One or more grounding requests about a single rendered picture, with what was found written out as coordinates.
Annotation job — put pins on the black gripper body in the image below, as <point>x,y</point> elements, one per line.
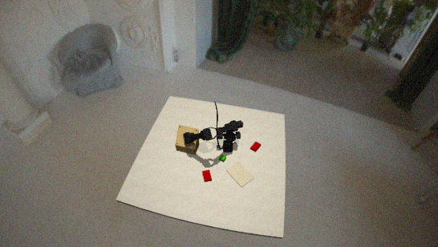
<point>238,135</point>

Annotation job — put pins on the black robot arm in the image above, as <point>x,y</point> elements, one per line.
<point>205,134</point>

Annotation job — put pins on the red rectangular block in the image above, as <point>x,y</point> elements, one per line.
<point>207,175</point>
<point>255,146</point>

